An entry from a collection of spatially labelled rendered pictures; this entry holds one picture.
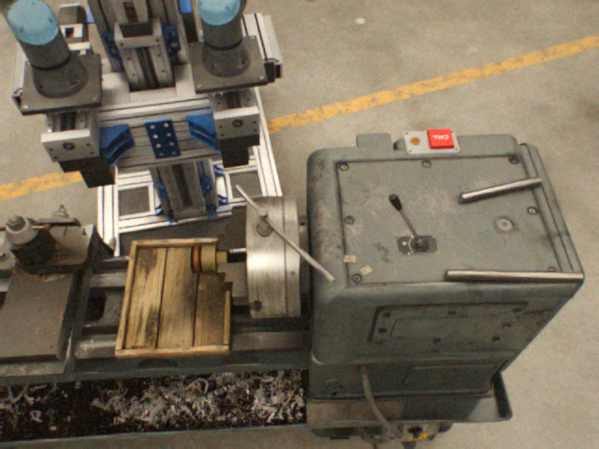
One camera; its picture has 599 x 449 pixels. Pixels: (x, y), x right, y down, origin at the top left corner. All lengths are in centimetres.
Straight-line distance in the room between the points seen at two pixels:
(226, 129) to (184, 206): 79
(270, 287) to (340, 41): 268
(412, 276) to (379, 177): 28
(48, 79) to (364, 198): 98
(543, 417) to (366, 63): 224
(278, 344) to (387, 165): 58
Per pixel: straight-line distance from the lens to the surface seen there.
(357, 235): 127
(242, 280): 138
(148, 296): 166
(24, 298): 167
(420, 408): 188
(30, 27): 172
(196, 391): 187
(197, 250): 143
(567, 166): 334
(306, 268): 134
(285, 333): 158
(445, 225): 132
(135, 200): 274
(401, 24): 398
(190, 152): 199
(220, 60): 175
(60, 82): 180
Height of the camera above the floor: 232
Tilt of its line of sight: 56 degrees down
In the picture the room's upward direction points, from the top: straight up
